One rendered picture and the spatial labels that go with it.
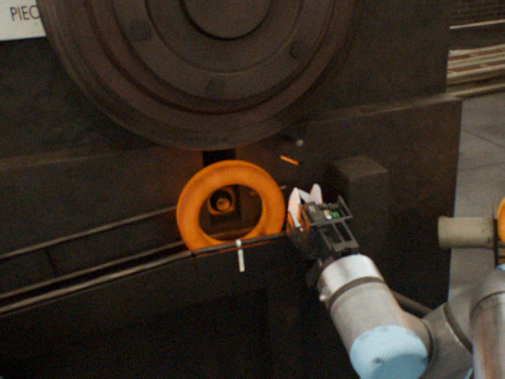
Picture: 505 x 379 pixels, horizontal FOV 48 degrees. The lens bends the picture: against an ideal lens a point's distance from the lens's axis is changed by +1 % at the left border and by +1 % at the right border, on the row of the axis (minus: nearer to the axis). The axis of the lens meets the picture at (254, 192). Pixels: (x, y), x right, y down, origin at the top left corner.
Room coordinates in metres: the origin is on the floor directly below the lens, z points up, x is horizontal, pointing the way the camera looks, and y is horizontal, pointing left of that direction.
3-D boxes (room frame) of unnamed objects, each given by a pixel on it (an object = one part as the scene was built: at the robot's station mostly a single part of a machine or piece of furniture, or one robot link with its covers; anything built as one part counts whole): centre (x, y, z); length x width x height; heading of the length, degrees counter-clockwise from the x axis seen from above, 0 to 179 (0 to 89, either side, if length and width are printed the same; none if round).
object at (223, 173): (0.86, 0.04, 0.75); 0.18 x 0.03 x 0.18; 103
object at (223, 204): (1.02, 0.08, 0.74); 0.17 x 0.04 x 0.04; 14
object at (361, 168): (0.93, -0.18, 0.68); 0.11 x 0.08 x 0.24; 14
